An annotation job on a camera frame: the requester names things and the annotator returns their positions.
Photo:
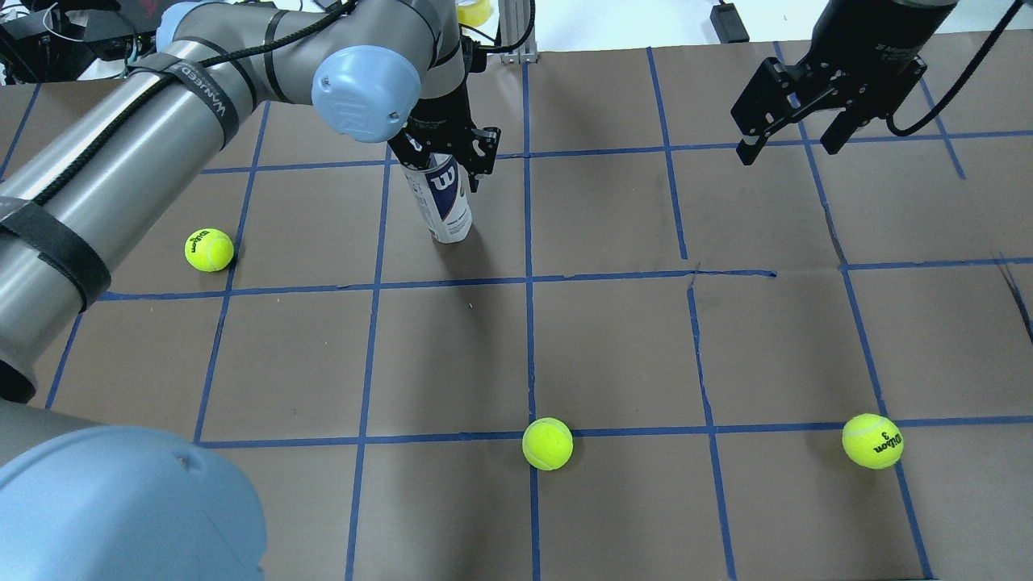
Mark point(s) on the tennis ball near base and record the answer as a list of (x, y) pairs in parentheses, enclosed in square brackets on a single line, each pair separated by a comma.
[(547, 444), (872, 441)]

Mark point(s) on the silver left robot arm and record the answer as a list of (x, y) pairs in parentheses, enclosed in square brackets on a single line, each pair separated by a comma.
[(83, 501)]

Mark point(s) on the black power adapter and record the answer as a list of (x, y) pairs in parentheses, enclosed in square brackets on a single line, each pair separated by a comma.
[(727, 23)]

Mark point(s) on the yellow tape roll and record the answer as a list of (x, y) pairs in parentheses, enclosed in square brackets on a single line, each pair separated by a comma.
[(473, 13)]

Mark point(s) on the aluminium frame post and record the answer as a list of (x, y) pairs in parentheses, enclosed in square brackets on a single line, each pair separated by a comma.
[(516, 25)]

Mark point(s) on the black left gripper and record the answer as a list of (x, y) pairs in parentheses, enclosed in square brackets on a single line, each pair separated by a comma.
[(442, 113)]

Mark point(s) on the tennis ball far corner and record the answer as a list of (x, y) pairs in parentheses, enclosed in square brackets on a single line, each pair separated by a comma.
[(209, 250)]

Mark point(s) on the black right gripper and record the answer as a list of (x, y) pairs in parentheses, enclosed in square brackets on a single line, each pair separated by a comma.
[(867, 40)]

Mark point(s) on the white blue tennis ball can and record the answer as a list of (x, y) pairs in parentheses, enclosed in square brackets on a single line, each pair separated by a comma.
[(441, 197)]

